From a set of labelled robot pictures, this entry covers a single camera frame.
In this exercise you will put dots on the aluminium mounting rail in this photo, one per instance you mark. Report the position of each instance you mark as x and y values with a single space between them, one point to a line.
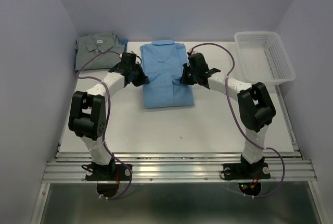
178 167

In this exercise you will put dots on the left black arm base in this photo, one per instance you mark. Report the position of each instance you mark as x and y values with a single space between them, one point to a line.
113 172

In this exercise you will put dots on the white plastic basket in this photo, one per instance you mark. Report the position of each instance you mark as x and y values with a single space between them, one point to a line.
263 57

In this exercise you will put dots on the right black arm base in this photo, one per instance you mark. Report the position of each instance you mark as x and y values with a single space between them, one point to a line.
240 171

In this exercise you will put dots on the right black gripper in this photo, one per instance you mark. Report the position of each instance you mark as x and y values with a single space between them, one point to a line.
184 79

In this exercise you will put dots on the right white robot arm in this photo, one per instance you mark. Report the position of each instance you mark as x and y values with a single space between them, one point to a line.
250 104

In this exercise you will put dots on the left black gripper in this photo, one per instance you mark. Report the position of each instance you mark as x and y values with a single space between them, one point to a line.
143 79

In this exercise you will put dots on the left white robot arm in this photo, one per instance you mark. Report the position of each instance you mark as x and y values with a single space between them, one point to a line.
90 111

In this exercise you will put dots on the folded grey shirt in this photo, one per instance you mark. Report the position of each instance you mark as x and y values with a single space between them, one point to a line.
97 51

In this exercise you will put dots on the folded blue plaid shirt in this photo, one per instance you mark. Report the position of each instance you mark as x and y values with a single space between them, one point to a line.
122 41

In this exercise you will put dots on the light blue long sleeve shirt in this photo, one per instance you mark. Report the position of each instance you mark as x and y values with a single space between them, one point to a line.
162 63

